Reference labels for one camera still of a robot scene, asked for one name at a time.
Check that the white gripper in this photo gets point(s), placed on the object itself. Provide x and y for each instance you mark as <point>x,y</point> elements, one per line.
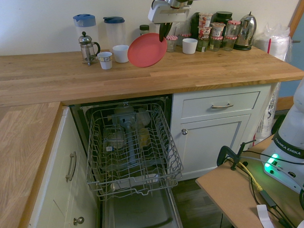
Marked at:
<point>166,14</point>

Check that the red plastic plate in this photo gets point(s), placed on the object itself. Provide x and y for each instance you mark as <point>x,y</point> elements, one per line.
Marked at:
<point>147,51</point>

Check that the stainless steel dishwasher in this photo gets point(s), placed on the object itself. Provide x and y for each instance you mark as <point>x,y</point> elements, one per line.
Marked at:
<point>142,211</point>

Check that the clear bottle green cap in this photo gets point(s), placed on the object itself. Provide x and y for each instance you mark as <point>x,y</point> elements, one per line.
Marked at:
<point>156,28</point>

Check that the glass jar red checked lid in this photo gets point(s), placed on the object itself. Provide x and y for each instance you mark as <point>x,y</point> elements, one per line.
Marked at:
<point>184,36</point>
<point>230,43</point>
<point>171,44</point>
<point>215,44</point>

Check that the tall drinking glass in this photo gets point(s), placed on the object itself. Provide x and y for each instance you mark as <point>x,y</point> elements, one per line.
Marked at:
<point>185,26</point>

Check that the spice jar dark lid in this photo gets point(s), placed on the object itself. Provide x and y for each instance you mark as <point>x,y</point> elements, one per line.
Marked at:
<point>144,29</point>

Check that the black tall container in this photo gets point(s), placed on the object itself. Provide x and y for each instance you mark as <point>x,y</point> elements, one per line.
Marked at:
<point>194,22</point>

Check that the green filled glass jar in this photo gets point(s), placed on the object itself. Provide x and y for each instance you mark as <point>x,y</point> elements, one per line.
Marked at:
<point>202,45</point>

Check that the wide white ceramic cup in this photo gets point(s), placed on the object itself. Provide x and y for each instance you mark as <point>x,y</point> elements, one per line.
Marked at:
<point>120,54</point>

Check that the clear jug dark blue lid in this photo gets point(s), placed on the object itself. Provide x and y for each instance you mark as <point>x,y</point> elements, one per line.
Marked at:
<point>114,31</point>

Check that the large black tub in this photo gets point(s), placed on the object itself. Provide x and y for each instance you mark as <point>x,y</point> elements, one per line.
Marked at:
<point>223,17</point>

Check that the tall jar red checked lid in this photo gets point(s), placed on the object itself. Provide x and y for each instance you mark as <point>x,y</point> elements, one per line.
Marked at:
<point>233,28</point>

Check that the patterned paper cup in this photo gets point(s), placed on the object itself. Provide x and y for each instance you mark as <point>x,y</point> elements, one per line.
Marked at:
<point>105,60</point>

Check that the glass French press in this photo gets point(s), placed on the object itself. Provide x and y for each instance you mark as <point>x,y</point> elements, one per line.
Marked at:
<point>88,48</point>

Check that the clear jug light blue lid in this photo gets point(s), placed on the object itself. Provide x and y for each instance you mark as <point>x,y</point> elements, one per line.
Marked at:
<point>85,26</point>

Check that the stainless steel electric kettle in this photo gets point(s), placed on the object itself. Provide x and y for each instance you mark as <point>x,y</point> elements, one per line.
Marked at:
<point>247,31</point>

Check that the white cabinet drawer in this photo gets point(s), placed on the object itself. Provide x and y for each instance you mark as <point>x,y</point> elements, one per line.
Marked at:
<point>197,104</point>

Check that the white kitchen cabinet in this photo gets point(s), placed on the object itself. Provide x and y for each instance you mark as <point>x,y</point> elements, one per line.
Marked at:
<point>175,114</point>

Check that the round metal door knob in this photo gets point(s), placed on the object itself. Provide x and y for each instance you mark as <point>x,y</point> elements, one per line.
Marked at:
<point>184,131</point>

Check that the clear plastic bag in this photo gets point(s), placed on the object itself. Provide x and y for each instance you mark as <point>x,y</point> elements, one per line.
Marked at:
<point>273,42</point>

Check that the yellow plastic cup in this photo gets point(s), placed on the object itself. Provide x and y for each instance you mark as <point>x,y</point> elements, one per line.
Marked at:
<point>143,139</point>

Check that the clear glass container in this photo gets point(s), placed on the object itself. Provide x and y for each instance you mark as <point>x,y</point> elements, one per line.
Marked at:
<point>114,137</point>

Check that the white cabinet door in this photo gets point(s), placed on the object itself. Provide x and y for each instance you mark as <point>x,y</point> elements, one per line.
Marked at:
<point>209,147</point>

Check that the printed white plastic package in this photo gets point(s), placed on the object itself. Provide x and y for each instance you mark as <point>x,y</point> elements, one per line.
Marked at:
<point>267,116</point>

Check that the black screw clamp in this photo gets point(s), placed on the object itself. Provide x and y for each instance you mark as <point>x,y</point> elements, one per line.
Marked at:
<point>222,154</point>

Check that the brown fibreboard mounting board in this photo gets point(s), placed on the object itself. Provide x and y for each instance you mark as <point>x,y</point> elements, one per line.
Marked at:
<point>237,197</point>

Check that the white corner cabinet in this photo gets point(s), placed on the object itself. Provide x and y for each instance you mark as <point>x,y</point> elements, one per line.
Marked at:
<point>57,190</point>

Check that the white paper tag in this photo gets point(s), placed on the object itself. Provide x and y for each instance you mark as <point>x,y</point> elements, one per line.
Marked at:
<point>263,213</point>

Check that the round metal cabinet knob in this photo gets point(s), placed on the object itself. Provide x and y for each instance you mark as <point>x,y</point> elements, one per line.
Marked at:
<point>78,221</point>

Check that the wooden door frame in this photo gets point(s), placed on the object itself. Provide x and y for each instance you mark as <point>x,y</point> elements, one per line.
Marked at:
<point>298,14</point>

